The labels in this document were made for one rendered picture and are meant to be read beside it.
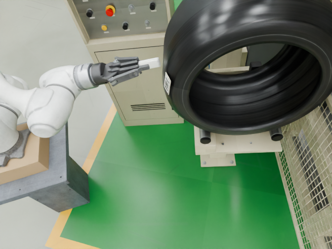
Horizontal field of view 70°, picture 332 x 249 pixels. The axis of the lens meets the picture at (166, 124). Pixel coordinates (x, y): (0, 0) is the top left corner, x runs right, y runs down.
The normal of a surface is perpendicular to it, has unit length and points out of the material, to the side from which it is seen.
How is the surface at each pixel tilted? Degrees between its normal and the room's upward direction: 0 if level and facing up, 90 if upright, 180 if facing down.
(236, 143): 0
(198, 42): 55
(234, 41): 80
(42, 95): 30
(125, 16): 90
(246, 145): 0
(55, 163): 0
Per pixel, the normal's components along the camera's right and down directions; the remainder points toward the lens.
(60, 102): 0.65, -0.44
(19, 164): -0.13, -0.57
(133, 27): -0.03, 0.82
